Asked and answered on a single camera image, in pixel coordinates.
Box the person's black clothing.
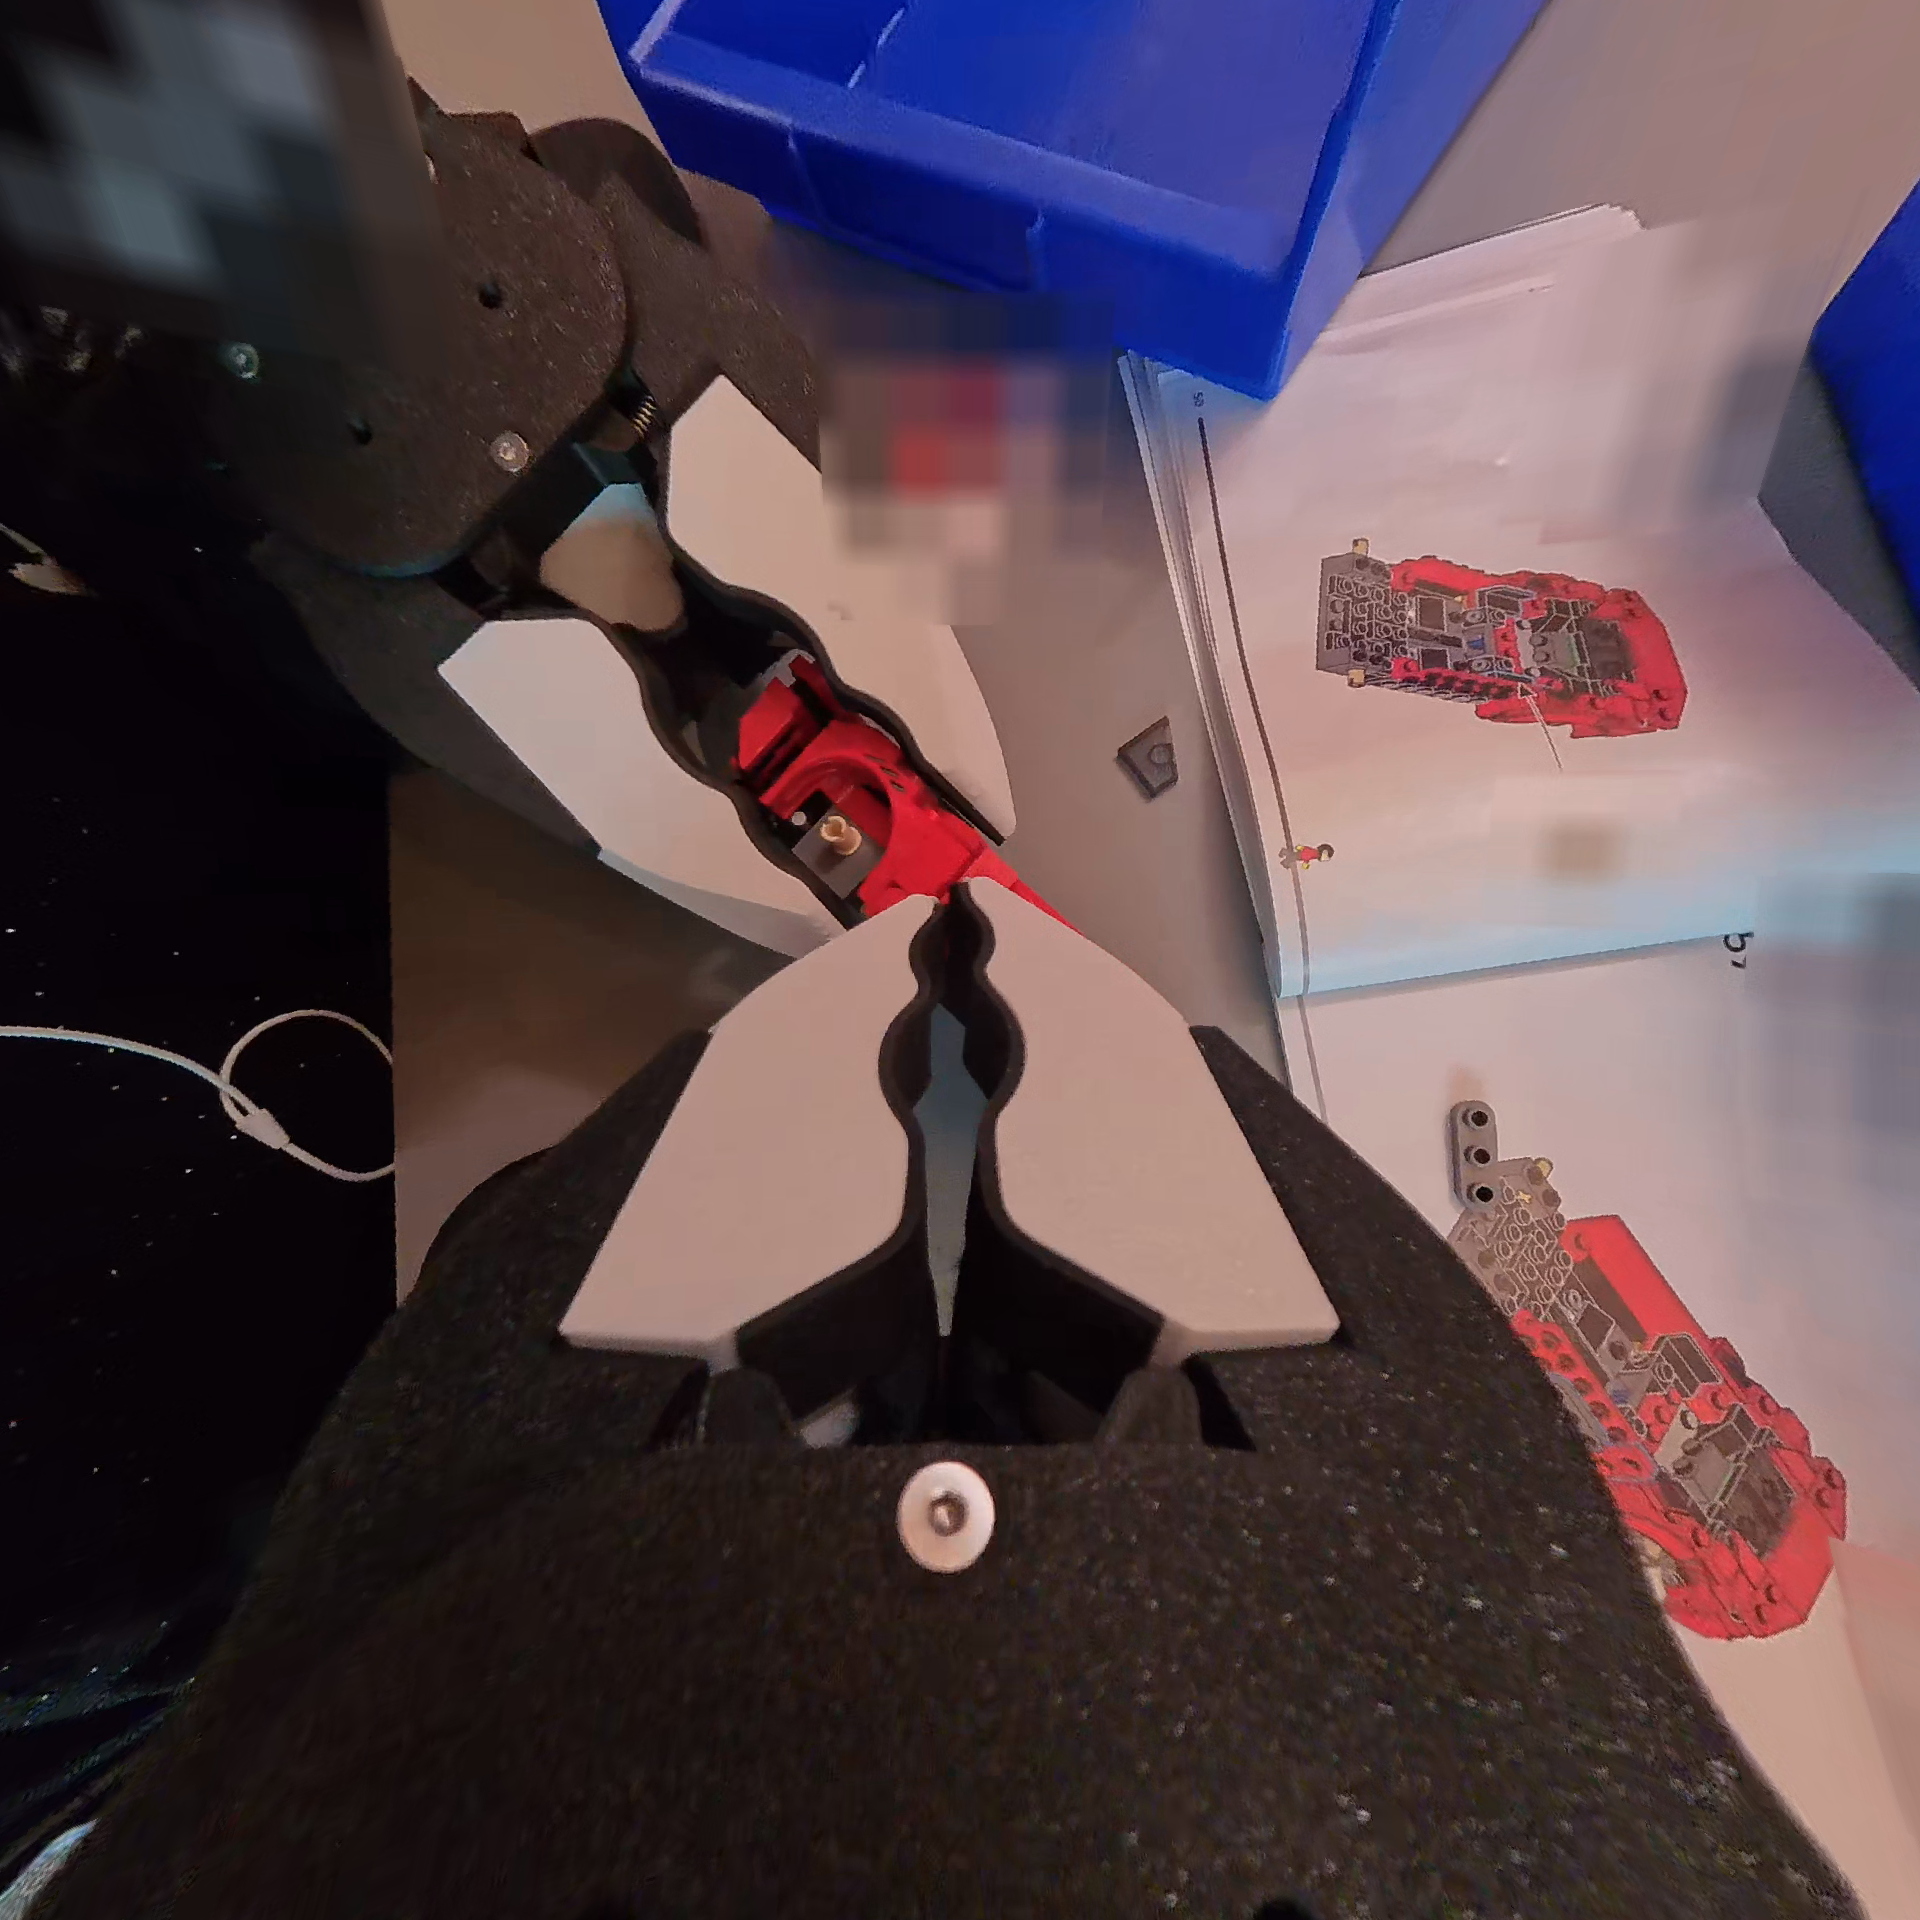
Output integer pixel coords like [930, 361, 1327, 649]
[0, 562, 400, 1736]

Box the blue plastic bin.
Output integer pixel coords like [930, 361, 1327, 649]
[597, 0, 1540, 404]
[1759, 191, 1920, 697]

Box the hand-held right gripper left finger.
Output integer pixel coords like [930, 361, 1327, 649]
[559, 893, 960, 1369]

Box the white cable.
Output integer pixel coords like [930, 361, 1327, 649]
[0, 1007, 391, 1179]

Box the red black toy brick car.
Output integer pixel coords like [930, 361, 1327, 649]
[732, 649, 1083, 944]

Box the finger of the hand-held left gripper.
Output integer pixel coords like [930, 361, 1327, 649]
[655, 380, 1022, 847]
[437, 607, 875, 962]

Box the open instruction booklet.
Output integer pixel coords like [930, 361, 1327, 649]
[1125, 203, 1920, 1920]

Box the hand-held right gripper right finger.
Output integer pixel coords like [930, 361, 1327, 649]
[960, 885, 1347, 1369]

